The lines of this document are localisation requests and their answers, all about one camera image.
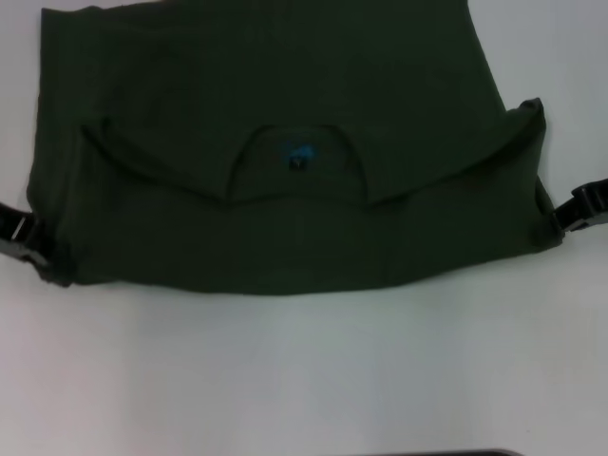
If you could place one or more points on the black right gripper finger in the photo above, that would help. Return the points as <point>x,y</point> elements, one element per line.
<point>577,219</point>
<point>591,192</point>

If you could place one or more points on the dark green FREE t-shirt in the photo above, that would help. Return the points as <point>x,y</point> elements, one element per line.
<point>285,95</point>

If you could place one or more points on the dark flat strip grey rim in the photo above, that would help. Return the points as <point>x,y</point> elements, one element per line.
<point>475,452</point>

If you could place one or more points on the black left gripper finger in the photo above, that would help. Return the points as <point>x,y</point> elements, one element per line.
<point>26,256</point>
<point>19,222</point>

